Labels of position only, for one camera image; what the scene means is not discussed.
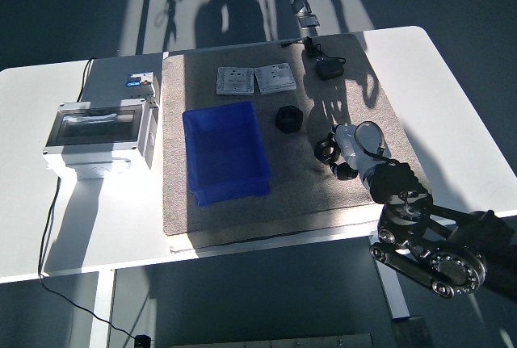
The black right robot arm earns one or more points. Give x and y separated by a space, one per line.
396 184

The black hexagonal nut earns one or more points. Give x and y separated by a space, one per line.
287 120
319 153

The white enclosure with clear lid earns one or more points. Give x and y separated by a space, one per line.
97 148

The shiny metal floor fixture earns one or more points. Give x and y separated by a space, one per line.
307 21

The small breaker with blue label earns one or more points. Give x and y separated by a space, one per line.
141 78

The blue plastic box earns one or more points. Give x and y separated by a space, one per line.
234 191

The black floor plug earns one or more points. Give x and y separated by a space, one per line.
142 341

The black power adapter plug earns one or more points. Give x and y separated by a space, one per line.
329 69

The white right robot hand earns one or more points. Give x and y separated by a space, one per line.
349 142

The grey table foot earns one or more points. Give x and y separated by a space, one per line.
410 334

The grey-brown mat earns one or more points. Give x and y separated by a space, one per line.
242 223

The white table leg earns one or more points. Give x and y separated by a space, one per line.
395 299
101 307

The white socket panel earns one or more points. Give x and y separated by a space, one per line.
235 81
276 78

